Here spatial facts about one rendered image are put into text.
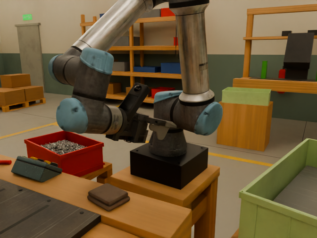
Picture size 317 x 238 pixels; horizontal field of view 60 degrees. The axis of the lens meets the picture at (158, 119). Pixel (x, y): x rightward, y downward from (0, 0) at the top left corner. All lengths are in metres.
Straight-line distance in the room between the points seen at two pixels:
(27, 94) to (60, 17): 2.75
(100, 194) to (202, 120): 0.37
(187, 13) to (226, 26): 5.37
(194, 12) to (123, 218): 0.58
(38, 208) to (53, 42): 8.51
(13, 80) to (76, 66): 6.98
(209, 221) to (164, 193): 0.33
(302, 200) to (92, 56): 0.78
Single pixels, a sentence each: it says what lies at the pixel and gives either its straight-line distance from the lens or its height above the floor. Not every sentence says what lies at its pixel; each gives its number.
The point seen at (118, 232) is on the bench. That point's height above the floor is 0.88.
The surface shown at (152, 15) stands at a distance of 6.29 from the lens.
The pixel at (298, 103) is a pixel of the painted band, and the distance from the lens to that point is 5.98.
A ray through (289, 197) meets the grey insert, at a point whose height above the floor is 0.85.
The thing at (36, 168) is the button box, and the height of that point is 0.94.
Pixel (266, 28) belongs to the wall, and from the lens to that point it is 6.00.
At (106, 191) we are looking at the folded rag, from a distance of 0.81.
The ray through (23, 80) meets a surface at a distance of 7.79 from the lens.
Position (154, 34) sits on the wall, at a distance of 6.87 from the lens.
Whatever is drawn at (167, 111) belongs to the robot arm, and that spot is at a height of 1.11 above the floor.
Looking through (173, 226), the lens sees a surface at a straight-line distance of 0.72.
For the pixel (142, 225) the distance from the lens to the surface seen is 0.72.
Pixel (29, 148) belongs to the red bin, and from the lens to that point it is 1.38.
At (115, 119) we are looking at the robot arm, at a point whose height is 1.15.
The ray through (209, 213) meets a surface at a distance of 1.21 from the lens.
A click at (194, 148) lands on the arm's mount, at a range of 1.10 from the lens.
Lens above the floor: 1.31
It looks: 14 degrees down
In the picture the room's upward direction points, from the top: straight up
